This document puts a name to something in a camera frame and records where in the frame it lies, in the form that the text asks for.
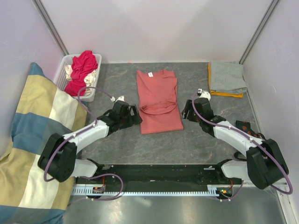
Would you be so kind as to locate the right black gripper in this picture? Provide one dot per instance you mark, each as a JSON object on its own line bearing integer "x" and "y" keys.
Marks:
{"x": 188, "y": 106}

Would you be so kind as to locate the right aluminium frame post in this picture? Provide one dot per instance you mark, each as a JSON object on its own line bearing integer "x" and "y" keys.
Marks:
{"x": 260, "y": 28}

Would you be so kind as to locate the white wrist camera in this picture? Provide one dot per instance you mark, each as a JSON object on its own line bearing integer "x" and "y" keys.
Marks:
{"x": 203, "y": 94}
{"x": 121, "y": 99}

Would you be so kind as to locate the blue yellow checked pillow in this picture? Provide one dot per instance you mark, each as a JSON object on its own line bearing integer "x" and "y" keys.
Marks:
{"x": 43, "y": 109}

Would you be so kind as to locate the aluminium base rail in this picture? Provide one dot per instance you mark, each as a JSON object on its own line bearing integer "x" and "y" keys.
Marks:
{"x": 281, "y": 183}

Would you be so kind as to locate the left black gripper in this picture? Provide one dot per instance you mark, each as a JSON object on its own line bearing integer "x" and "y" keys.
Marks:
{"x": 134, "y": 119}

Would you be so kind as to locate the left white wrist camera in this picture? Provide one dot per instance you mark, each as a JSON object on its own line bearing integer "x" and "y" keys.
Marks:
{"x": 121, "y": 99}

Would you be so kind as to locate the salmon pink t shirt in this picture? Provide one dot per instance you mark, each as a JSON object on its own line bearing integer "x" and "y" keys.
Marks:
{"x": 158, "y": 106}

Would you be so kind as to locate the aluminium frame post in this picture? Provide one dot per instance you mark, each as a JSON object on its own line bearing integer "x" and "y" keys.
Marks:
{"x": 50, "y": 25}
{"x": 260, "y": 28}

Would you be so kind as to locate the cream t shirt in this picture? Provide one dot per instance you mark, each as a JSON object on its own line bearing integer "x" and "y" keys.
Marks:
{"x": 72, "y": 88}

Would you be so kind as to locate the left aluminium frame post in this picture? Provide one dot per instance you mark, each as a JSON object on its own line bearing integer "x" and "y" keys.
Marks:
{"x": 50, "y": 25}

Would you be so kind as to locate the floral dark bag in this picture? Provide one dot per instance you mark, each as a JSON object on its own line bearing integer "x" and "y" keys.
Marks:
{"x": 246, "y": 127}

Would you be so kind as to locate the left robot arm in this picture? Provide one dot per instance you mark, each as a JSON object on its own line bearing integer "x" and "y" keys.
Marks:
{"x": 59, "y": 158}

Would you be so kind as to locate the white plastic laundry basket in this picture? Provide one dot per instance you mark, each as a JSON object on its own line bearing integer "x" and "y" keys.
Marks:
{"x": 61, "y": 81}

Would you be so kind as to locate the grey slotted cable duct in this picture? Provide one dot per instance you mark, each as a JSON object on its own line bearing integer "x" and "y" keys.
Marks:
{"x": 86, "y": 190}

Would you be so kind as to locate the magenta t shirt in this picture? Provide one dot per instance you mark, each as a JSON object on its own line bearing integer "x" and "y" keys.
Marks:
{"x": 82, "y": 65}

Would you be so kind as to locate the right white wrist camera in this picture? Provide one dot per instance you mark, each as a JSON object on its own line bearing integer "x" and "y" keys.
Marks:
{"x": 203, "y": 94}

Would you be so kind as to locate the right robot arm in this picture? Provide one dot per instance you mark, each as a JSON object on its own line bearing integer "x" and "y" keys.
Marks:
{"x": 264, "y": 164}

